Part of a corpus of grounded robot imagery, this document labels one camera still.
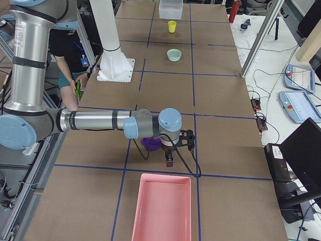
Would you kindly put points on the mint green bowl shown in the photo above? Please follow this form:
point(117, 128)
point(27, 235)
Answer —
point(174, 55)

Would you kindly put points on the seated person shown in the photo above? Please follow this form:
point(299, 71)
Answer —
point(72, 62)

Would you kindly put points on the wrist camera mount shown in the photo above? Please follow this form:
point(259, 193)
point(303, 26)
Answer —
point(187, 139)

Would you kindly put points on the yellow plastic cup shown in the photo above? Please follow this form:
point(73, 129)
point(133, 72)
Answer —
point(172, 26)

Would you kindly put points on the aluminium frame post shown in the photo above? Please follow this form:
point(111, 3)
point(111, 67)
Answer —
point(267, 23)

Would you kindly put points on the red cylinder bottle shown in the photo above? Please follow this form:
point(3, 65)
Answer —
point(234, 10)

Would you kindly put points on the green object in hand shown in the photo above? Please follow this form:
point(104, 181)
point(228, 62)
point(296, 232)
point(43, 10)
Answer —
point(78, 89)

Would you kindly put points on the teach pendant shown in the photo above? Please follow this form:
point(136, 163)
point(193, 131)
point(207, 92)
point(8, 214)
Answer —
point(299, 106)
point(299, 78)

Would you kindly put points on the near teach pendant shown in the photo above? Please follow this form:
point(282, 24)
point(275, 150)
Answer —
point(299, 106)

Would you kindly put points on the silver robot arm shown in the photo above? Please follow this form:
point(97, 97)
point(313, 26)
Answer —
point(26, 121)

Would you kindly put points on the purple cloth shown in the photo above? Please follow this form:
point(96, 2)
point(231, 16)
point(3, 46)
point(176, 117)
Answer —
point(151, 144)

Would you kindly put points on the black tripod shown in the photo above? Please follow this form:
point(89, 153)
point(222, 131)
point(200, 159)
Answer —
point(276, 24)

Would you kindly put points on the pink plastic bin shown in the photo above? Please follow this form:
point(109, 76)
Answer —
point(163, 210)

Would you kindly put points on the far teach pendant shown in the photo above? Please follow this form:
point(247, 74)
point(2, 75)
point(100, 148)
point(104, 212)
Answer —
point(299, 78)

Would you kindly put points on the black monitor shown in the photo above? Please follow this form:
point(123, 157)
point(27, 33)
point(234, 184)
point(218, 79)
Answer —
point(301, 150)

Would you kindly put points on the orange black adapter box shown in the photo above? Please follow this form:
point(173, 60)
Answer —
point(255, 104)

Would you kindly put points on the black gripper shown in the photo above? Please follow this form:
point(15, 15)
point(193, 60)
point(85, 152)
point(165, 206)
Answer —
point(167, 150)

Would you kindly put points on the clear plastic box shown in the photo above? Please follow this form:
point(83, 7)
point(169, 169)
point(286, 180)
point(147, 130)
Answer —
point(170, 9)

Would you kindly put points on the black computer box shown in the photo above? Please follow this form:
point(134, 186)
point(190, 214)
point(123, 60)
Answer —
point(277, 164)

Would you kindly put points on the white pedestal column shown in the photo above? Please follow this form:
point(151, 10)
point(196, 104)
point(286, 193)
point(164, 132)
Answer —
point(114, 65)

